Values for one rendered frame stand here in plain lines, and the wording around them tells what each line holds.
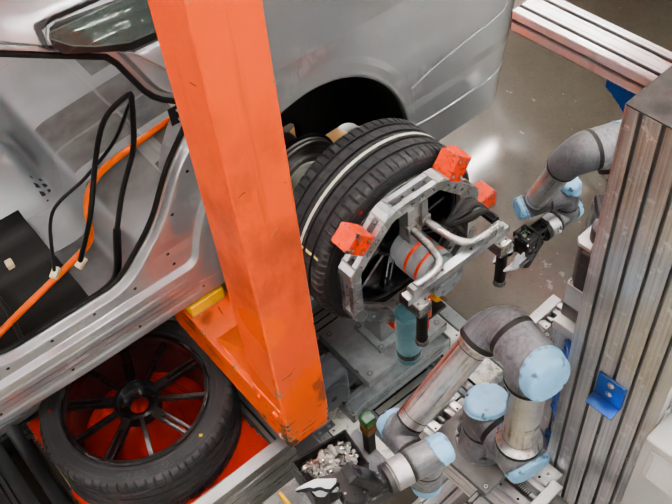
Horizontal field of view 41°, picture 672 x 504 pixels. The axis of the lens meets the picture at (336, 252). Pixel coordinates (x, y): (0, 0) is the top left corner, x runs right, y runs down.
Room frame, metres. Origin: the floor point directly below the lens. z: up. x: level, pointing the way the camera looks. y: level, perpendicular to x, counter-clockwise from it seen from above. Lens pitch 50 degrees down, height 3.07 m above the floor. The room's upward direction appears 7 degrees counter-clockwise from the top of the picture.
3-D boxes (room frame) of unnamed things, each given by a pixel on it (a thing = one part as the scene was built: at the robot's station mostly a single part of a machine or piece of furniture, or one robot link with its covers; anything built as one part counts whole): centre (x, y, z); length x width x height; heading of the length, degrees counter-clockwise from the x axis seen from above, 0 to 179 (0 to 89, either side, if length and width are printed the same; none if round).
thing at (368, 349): (1.98, -0.14, 0.32); 0.40 x 0.30 x 0.28; 124
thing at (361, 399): (1.95, -0.10, 0.13); 0.50 x 0.36 x 0.10; 124
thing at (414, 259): (1.78, -0.28, 0.85); 0.21 x 0.14 x 0.14; 34
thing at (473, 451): (1.16, -0.34, 0.87); 0.15 x 0.15 x 0.10
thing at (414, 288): (1.69, -0.23, 1.03); 0.19 x 0.18 x 0.11; 34
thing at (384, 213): (1.84, -0.24, 0.85); 0.54 x 0.07 x 0.54; 124
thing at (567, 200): (1.91, -0.74, 0.95); 0.11 x 0.08 x 0.11; 104
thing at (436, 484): (0.95, -0.14, 1.12); 0.11 x 0.08 x 0.11; 23
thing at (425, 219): (1.80, -0.39, 1.03); 0.19 x 0.18 x 0.11; 34
